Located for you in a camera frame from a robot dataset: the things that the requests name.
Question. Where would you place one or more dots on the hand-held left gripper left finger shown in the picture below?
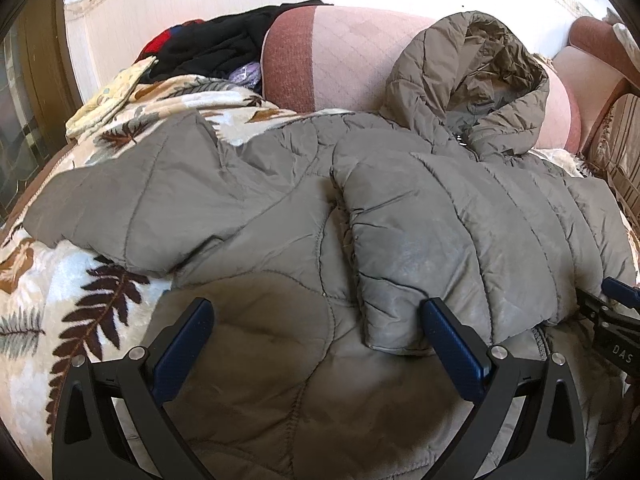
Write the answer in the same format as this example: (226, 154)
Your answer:
(182, 346)

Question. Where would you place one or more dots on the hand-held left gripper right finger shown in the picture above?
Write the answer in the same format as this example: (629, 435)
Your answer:
(454, 355)

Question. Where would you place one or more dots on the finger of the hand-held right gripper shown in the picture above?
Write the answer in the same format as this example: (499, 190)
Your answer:
(620, 291)
(597, 305)

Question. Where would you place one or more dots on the grey quilted hooded jacket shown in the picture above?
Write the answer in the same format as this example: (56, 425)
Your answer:
(300, 220)

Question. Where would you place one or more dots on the black clothes pile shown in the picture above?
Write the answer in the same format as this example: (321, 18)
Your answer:
(225, 45)

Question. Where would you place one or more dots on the leaf print fleece blanket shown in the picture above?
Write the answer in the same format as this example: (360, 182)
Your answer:
(55, 290)

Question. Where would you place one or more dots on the striped floral sofa cushion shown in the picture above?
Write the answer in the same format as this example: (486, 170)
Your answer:
(617, 150)

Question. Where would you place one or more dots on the pink sofa backrest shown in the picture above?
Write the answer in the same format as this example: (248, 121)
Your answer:
(595, 67)

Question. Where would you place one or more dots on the yellow floral cloth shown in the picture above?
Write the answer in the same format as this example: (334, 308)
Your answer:
(107, 97)

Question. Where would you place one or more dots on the white crumpled cloth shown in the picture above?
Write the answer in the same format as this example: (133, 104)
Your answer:
(619, 30)

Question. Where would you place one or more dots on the purple cloth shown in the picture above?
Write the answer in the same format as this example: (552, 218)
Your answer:
(245, 76)

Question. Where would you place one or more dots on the wooden door with patterned glass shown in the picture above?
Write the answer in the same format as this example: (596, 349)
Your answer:
(30, 90)

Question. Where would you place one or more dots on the red cloth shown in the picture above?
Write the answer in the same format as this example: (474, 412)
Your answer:
(155, 42)

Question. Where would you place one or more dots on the pink sofa armrest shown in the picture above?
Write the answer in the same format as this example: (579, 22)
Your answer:
(345, 55)

